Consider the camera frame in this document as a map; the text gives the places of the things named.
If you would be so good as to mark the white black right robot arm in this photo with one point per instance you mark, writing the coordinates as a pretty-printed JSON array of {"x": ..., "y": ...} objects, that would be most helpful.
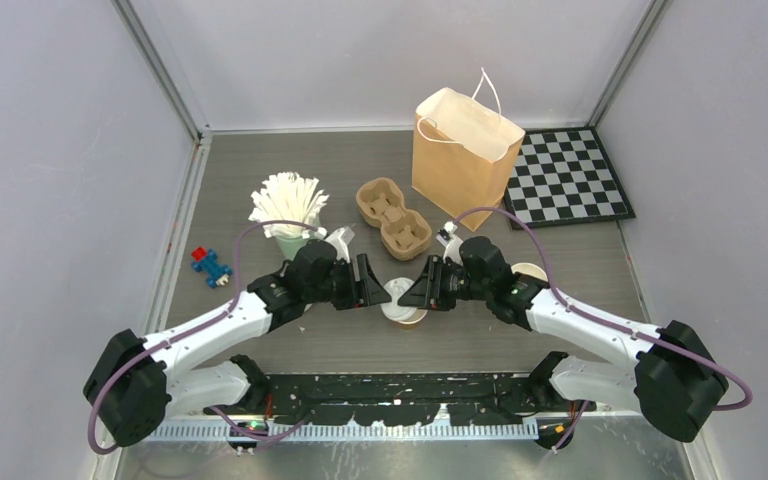
[{"x": 663, "y": 373}]

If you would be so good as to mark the white plastic cup lid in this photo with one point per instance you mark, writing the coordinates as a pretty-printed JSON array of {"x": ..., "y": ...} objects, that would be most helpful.
[{"x": 395, "y": 312}]

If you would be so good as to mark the brown cardboard cup carrier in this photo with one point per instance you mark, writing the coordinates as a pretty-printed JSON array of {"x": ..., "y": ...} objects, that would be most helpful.
[{"x": 404, "y": 233}]

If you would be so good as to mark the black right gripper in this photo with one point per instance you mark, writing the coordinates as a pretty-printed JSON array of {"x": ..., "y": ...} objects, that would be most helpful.
[{"x": 419, "y": 294}]

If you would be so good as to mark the red blue toy car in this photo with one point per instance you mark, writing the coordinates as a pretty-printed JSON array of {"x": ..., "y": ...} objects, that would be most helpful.
[{"x": 206, "y": 261}]

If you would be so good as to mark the brown paper takeout bag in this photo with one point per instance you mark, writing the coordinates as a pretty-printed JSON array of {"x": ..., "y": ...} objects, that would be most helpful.
[{"x": 464, "y": 150}]

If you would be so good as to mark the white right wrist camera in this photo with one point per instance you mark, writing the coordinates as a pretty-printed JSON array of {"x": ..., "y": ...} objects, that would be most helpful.
[{"x": 451, "y": 242}]

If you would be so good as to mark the white paper straw bundle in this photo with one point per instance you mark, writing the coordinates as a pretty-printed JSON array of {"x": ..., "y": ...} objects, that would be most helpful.
[{"x": 291, "y": 197}]

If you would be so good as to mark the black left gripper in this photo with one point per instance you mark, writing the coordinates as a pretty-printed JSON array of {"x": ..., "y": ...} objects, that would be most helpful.
[{"x": 373, "y": 293}]

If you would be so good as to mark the black white checkerboard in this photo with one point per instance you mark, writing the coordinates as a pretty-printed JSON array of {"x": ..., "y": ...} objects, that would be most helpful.
[{"x": 565, "y": 177}]

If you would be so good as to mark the green straw holder cup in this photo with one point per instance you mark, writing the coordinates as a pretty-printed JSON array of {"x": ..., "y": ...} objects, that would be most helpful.
[{"x": 291, "y": 239}]

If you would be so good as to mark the stacked paper coffee cups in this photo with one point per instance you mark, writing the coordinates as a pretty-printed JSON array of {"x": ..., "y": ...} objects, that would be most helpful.
[{"x": 530, "y": 269}]

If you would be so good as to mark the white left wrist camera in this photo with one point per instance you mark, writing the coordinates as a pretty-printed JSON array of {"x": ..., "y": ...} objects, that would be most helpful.
[{"x": 341, "y": 238}]

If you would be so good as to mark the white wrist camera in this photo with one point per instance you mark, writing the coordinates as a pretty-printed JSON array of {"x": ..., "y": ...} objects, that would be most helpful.
[
  {"x": 451, "y": 242},
  {"x": 341, "y": 238}
]

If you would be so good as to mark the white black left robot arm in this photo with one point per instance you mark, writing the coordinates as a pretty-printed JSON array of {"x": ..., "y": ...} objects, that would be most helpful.
[{"x": 139, "y": 381}]

